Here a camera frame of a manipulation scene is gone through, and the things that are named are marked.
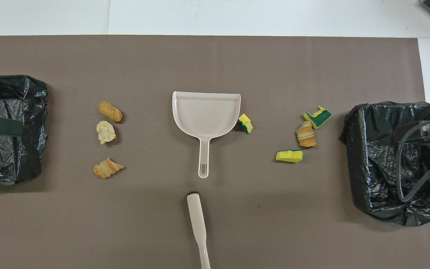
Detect brown table mat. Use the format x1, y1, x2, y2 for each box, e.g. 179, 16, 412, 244
0, 35, 430, 269

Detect beige plastic dustpan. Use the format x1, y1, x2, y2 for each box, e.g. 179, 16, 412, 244
172, 91, 242, 179

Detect brown waffle sponge piece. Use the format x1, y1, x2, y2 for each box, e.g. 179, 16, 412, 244
98, 101, 123, 123

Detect pale cream sponge piece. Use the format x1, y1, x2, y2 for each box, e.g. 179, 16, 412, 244
96, 120, 117, 145

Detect orange striped bread slices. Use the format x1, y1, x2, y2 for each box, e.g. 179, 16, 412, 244
296, 121, 317, 148

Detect black bag lined bin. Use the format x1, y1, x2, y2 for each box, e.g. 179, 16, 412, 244
339, 101, 430, 227
0, 75, 48, 185

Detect beige hand brush black bristles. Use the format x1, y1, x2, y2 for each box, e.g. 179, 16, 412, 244
186, 192, 211, 269

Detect notched green yellow sponge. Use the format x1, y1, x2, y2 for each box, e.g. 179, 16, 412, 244
303, 106, 332, 130

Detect orange striped sponge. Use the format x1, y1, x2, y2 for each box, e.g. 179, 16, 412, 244
93, 157, 125, 179

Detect small yellow sponge piece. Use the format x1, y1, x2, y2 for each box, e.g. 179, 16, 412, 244
237, 114, 254, 135

